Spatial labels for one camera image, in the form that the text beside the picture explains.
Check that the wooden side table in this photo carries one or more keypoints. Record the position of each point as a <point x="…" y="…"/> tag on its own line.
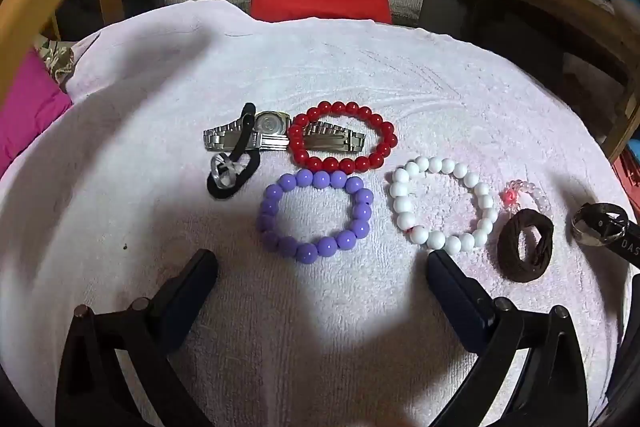
<point x="616" y="47"/>

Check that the silver metal wristwatch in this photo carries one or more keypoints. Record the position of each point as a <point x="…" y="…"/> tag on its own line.
<point x="269" y="133"/>

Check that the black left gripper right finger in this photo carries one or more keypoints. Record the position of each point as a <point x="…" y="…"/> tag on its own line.
<point x="551" y="389"/>

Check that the magenta cushion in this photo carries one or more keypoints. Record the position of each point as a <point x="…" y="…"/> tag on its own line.
<point x="34" y="102"/>

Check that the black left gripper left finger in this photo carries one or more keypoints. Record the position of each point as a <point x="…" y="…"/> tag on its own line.
<point x="92" y="390"/>

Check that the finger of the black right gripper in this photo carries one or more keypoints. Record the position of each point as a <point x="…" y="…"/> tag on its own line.
<point x="619" y="236"/>

